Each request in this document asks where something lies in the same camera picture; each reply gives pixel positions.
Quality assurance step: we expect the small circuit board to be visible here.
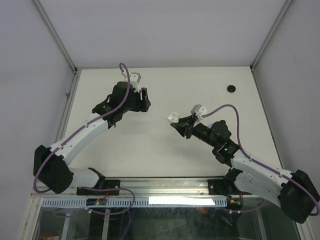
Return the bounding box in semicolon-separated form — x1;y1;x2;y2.
91;198;107;206

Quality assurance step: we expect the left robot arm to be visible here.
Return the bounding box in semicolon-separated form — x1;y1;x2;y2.
33;81;151;195

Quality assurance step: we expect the aluminium frame post right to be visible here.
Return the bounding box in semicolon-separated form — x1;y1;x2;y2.
250;0;295;72

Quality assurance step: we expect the aluminium frame post left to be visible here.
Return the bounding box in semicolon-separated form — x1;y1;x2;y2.
31;0;78;74

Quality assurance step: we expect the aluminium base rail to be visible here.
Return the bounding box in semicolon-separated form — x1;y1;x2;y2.
31;176;301;200

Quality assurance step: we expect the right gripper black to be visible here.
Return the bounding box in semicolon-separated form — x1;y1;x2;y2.
170;114;219;149

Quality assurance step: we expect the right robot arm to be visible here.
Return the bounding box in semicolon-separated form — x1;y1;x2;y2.
167;112;320;224

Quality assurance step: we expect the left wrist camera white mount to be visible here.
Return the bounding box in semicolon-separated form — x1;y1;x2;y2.
121;71;142;93

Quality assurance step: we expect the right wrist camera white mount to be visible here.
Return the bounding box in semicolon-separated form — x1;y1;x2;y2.
190;104;207;121

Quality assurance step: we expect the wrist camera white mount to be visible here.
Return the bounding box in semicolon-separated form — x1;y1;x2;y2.
190;104;207;121
121;71;142;93

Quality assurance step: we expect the aluminium frame post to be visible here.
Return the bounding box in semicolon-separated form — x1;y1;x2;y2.
31;0;78;74
250;0;295;72

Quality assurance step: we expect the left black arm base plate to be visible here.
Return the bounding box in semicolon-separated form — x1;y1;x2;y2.
76;179;121;197

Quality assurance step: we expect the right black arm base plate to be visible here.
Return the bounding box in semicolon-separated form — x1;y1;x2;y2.
207;178;241;197

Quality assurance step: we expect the grey slotted cable duct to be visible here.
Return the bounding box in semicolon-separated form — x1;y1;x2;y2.
42;196;227;209

